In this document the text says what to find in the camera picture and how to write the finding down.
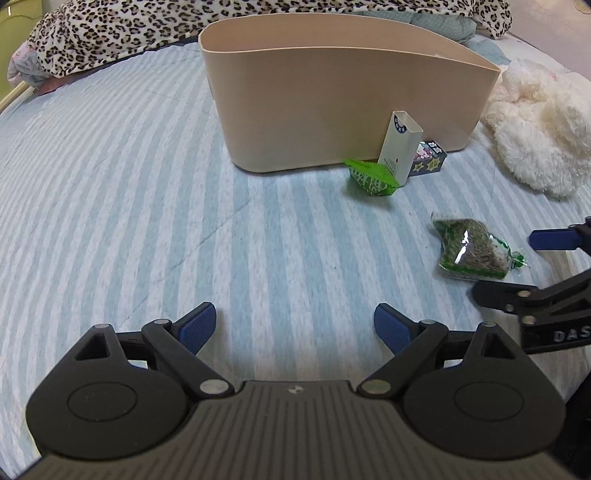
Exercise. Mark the teal checked quilt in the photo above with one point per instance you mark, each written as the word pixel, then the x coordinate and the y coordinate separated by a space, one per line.
pixel 443 25

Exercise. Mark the green triangular snack packet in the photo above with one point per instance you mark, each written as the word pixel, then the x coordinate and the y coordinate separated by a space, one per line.
pixel 371 180

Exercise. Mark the blue striped bed sheet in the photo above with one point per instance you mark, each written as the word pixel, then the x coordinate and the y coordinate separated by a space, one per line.
pixel 138 194

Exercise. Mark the leopard print blanket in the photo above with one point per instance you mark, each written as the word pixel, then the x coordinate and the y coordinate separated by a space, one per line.
pixel 115 32

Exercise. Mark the beige plastic storage bin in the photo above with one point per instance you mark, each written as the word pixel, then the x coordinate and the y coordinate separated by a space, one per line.
pixel 300 106

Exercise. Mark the tall white carton box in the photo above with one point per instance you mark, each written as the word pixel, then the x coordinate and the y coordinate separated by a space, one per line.
pixel 397 145

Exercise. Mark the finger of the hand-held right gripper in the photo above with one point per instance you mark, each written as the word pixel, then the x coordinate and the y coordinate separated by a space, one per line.
pixel 503 295
pixel 549 239

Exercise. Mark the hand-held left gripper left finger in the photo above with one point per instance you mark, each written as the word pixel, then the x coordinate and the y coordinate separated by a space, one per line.
pixel 199 324

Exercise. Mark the clear bag of green herbs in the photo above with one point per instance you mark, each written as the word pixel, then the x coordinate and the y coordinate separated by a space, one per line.
pixel 471 251

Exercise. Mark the pink cloth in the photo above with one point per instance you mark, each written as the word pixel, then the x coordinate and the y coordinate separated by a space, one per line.
pixel 25 69

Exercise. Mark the yellow-green bed frame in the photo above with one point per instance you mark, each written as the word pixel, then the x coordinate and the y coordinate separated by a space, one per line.
pixel 14 27

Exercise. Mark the small dark sticker-covered box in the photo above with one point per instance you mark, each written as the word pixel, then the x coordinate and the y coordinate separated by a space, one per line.
pixel 429 161

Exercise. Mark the white plush toy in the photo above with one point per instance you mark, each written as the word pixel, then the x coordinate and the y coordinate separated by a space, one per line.
pixel 540 129

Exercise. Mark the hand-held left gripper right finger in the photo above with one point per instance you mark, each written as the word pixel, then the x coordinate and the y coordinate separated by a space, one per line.
pixel 390 328

